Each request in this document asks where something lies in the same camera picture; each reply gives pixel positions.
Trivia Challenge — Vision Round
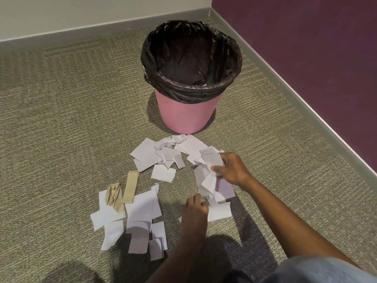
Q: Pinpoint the person's right forearm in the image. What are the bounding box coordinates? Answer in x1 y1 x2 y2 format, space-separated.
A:
243 176 361 269

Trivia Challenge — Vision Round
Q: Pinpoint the person's grey garment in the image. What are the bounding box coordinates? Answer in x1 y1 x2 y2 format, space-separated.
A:
264 256 377 283

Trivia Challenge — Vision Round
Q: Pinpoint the pile of white paper scraps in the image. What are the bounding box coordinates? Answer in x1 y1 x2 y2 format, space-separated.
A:
90 134 236 261

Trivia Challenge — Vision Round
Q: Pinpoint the black plastic bin liner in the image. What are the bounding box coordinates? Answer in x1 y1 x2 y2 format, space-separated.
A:
141 20 243 105

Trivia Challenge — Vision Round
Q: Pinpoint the crumpled brown paper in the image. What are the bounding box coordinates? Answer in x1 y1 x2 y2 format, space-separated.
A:
105 182 124 213

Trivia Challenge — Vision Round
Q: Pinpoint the grey wall baseboard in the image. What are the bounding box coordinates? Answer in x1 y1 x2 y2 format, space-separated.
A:
209 7 377 186
0 7 213 42

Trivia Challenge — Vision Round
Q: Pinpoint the person's left forearm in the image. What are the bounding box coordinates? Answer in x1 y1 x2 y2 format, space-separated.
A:
153 232 213 283

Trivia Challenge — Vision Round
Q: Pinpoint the pink plastic trash bin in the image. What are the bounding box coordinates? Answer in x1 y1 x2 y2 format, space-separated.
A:
155 89 224 135

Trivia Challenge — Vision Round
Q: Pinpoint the person's right hand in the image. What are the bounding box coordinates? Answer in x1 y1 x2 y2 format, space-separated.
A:
210 152 253 191

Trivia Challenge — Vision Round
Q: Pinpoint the white paper piece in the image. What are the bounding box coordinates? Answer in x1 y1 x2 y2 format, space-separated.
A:
207 201 233 222
200 146 226 197

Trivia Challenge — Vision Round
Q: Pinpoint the person's left hand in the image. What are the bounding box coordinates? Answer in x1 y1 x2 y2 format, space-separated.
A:
180 193 210 236

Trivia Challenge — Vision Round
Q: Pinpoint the tan paper strip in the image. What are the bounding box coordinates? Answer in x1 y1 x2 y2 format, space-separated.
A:
122 170 140 204

